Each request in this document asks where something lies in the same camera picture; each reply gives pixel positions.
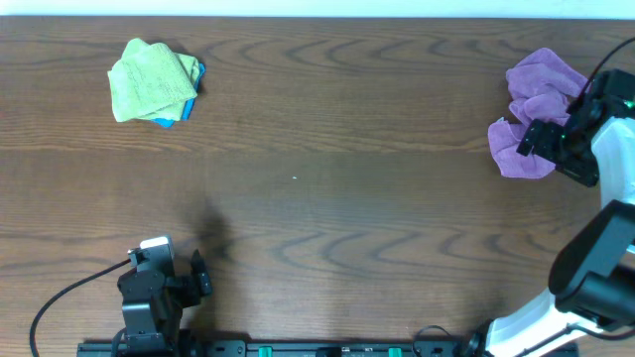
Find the green folded cloth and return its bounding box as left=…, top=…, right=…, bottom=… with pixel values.
left=107, top=38, right=200, bottom=123

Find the purple cloth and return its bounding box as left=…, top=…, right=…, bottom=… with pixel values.
left=487, top=118, right=555, bottom=179
left=506, top=48, right=587, bottom=126

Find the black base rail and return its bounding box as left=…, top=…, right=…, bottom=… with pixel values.
left=76, top=338, right=580, bottom=357

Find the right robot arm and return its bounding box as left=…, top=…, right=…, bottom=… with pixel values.
left=462, top=69, right=634, bottom=356

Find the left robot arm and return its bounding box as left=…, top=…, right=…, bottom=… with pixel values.
left=117, top=247, right=212, bottom=356

